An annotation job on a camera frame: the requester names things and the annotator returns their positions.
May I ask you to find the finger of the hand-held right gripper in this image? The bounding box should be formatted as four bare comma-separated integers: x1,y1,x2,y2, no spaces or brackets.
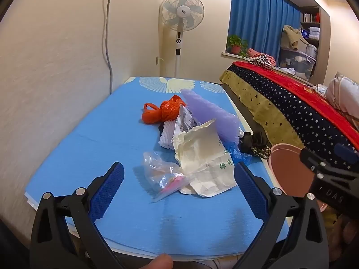
335,142,359,165
299,147,359,184

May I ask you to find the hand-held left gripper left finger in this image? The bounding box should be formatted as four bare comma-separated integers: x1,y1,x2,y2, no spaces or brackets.
30,162,125,269

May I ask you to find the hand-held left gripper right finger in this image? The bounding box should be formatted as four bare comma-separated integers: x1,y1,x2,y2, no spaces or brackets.
233,162,328,269

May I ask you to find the pink plastic bin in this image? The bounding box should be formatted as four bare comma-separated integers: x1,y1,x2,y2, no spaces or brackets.
268,143,328,213

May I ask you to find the blue plastic bag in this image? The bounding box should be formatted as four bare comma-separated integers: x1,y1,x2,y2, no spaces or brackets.
224,141,253,166

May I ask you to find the clear plastic bag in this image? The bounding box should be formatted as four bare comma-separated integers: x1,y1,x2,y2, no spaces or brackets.
142,151,194,204

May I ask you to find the white paper bag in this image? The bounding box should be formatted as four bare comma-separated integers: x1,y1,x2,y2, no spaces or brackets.
172,118,237,198

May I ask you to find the person's right hand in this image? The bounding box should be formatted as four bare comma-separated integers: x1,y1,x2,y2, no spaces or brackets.
335,216,359,261

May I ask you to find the person's left hand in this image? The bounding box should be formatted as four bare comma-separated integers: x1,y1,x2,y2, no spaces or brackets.
139,254,174,269

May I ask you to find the blue printed mat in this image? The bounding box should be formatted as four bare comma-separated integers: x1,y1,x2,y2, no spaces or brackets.
25,76,289,260

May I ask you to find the dark patterned cloth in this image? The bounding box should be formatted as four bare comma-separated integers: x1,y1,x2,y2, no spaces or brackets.
238,131,272,159

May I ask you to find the navy star-printed blanket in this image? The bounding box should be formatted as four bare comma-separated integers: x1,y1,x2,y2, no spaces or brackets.
219,62,359,171

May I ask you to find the beige striped pillow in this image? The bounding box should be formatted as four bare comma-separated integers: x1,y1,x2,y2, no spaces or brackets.
325,71,359,132

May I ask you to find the red blanket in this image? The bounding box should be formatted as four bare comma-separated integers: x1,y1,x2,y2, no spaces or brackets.
233,61,359,149

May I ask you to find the white foam net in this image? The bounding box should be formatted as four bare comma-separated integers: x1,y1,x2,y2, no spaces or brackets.
158,120,180,150

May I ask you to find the purple bubble wrap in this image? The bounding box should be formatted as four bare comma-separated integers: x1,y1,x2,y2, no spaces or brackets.
181,88,242,143

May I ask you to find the clear storage box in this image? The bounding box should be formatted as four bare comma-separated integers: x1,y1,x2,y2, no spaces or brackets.
279,46,319,82

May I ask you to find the orange plastic bag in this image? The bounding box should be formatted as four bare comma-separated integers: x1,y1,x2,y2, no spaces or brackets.
142,95,186,124

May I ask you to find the black white striped cloth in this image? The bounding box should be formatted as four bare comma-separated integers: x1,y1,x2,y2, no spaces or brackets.
248,56,274,69

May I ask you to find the pink cloth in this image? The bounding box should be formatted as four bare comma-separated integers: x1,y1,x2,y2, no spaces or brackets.
247,48,277,65

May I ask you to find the beige jacket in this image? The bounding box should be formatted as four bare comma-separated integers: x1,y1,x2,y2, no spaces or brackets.
281,25,309,51

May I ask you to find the stack of white packets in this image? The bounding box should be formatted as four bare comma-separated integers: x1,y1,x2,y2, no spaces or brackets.
301,26,320,40

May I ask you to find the wooden bookshelf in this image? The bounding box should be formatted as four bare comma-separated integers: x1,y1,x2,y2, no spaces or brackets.
300,6,322,62

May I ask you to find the potted green plant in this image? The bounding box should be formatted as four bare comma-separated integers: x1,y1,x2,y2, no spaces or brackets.
227,34,249,56

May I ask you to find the blue curtain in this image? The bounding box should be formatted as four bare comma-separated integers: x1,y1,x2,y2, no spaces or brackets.
228,0,301,62

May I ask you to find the white standing fan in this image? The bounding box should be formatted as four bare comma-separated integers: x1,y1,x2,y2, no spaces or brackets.
159,0,205,78

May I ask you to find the grey wall cable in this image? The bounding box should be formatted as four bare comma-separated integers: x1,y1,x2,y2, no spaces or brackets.
105,0,116,94

